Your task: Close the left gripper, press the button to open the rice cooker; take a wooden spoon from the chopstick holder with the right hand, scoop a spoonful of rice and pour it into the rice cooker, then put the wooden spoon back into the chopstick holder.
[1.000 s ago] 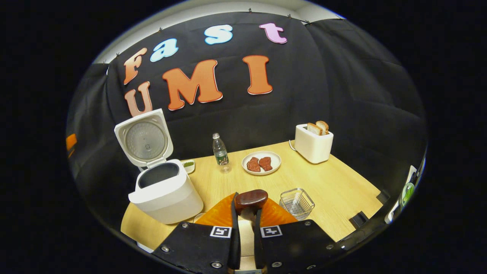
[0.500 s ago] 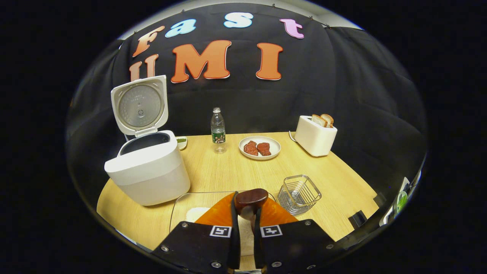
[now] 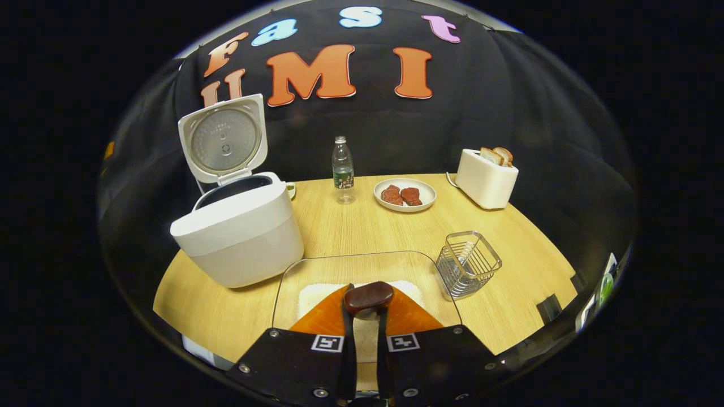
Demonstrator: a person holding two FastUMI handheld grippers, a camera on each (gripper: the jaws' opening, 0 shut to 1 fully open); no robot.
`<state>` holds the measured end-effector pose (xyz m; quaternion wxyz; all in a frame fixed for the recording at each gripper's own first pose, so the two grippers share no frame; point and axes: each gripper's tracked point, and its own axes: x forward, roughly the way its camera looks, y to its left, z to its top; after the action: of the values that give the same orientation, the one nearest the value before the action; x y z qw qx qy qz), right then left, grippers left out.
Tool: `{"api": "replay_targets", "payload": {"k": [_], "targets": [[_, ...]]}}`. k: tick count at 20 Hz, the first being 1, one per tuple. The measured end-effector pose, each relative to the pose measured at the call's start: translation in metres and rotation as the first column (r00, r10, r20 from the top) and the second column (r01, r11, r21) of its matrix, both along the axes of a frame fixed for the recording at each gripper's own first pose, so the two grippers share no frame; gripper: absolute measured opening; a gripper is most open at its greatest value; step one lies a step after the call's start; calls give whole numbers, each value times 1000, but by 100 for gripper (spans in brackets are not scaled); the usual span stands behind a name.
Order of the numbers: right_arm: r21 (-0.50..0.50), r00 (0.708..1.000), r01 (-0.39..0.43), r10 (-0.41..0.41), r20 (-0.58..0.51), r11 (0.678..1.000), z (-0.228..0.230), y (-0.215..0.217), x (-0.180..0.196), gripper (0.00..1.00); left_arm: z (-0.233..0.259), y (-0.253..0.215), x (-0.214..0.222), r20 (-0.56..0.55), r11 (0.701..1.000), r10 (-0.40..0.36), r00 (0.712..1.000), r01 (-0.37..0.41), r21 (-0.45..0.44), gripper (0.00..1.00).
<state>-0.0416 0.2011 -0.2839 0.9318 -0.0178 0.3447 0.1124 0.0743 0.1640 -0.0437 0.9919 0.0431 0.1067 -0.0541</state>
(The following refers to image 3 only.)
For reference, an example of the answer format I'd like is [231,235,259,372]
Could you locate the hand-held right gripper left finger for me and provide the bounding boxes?
[225,284,358,407]

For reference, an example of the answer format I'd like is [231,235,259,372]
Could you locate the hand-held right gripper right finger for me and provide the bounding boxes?
[377,287,512,407]

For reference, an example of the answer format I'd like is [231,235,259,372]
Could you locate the dark wooden spoon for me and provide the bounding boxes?
[343,281,395,320]

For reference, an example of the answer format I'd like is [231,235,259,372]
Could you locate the metal wire chopstick holder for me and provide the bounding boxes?
[436,231,503,301]

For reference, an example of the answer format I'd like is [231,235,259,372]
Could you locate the white rice cooker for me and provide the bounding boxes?
[170,93,305,289]

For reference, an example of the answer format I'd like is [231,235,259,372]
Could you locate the clear glass tray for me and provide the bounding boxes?
[271,250,463,332]

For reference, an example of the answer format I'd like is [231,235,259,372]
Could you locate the white box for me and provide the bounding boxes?
[181,334,236,371]

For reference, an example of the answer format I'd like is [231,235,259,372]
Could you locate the white round plate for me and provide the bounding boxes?
[373,178,437,213]

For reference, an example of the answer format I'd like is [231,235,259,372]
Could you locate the clear plastic water bottle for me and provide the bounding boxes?
[331,136,356,205]

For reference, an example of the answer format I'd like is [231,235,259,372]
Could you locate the white toaster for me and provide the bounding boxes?
[455,149,519,210]

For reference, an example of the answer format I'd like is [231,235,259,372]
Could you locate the white flat object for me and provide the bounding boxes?
[576,253,618,334]

